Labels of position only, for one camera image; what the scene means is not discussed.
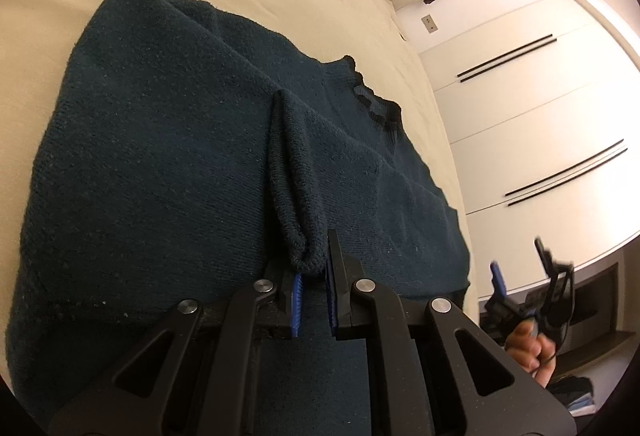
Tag person's right hand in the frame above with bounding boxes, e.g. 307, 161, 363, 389
505, 320, 559, 388

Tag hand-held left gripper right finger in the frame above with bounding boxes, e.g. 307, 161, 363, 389
325, 228, 578, 436

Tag white wardrobe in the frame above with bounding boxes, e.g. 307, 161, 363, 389
419, 0, 640, 267

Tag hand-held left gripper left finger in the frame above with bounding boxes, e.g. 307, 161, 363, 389
47, 261, 306, 436

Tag black wardrobe handle bar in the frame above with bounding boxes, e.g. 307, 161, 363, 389
456, 34, 554, 78
459, 38, 558, 83
508, 146, 629, 207
504, 139, 625, 197

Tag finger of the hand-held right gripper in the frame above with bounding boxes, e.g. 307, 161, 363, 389
489, 260, 507, 303
533, 237, 555, 277

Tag pile of dark clothes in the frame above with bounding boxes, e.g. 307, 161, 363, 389
545, 376, 599, 417

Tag dark teal knit sweater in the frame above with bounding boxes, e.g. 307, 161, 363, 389
5, 0, 473, 436

